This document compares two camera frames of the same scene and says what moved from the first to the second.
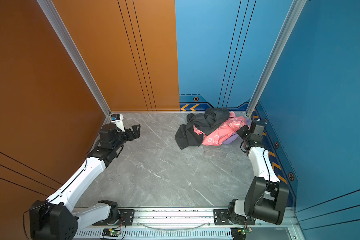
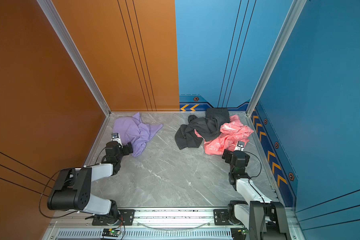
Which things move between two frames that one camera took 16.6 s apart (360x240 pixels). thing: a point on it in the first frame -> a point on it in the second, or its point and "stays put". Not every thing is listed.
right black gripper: (241, 131) -> (229, 154)
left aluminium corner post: (52, 15) stays put
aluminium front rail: (190, 225) stays put
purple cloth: (235, 135) -> (131, 129)
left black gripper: (136, 135) -> (127, 152)
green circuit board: (110, 232) stays put
